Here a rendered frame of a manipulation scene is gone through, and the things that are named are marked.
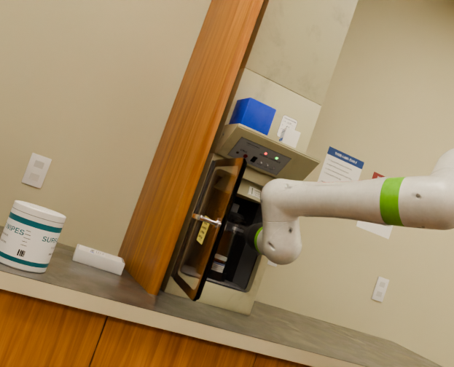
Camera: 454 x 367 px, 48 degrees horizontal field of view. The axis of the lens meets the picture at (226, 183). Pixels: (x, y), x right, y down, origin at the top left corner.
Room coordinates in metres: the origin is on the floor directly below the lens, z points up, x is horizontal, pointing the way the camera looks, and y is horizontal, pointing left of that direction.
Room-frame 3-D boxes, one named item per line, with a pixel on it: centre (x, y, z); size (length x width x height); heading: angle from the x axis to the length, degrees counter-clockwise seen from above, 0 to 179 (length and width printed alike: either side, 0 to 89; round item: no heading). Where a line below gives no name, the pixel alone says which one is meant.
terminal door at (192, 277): (1.49, 0.02, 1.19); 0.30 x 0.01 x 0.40; 16
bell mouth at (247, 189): (1.81, -0.06, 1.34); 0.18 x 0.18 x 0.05
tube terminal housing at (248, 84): (1.83, -0.03, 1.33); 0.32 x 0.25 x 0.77; 113
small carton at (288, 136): (1.68, -0.14, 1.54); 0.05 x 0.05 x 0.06; 8
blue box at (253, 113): (1.62, -0.01, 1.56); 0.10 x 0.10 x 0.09; 23
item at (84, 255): (1.71, 0.31, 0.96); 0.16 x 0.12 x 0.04; 104
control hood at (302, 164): (1.66, -0.10, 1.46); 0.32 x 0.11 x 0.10; 113
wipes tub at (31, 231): (1.31, 0.42, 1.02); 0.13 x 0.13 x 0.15
